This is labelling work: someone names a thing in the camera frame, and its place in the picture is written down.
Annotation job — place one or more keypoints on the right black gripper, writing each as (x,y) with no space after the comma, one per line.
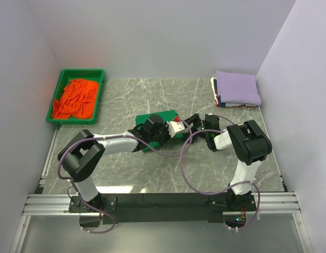
(196,120)

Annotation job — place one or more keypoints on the black base beam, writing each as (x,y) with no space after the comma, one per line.
(161,207)

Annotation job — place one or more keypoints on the folded purple t-shirt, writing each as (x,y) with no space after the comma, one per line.
(237,89)

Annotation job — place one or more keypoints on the stack of folded shirts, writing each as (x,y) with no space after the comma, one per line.
(213,82)

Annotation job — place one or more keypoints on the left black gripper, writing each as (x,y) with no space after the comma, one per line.
(165,127)

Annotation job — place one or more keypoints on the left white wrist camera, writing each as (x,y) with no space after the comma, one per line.
(175,126)

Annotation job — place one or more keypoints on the aluminium rail frame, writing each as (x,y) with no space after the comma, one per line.
(270,203)

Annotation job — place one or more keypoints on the orange t-shirt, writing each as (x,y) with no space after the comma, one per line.
(78,100)

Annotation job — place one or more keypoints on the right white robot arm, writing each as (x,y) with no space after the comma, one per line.
(251,146)

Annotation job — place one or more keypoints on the green plastic bin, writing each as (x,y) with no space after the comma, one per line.
(67,75)

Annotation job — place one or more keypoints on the green t-shirt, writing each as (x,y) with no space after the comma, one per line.
(166,116)

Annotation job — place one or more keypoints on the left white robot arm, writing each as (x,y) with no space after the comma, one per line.
(79,158)

